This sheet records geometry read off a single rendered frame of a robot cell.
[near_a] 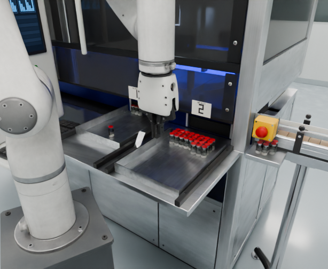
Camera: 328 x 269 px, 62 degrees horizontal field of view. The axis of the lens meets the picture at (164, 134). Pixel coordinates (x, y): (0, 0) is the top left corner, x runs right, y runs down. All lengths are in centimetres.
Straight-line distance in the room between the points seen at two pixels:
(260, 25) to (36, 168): 76
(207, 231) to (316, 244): 90
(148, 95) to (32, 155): 29
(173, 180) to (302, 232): 140
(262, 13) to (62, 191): 77
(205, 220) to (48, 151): 91
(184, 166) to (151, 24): 53
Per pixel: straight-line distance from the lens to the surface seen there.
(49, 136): 69
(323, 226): 227
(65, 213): 76
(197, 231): 146
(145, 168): 96
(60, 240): 78
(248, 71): 98
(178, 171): 94
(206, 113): 109
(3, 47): 57
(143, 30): 62
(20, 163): 66
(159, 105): 66
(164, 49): 62
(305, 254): 203
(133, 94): 129
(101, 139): 113
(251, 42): 97
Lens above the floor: 142
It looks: 27 degrees down
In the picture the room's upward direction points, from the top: straight up
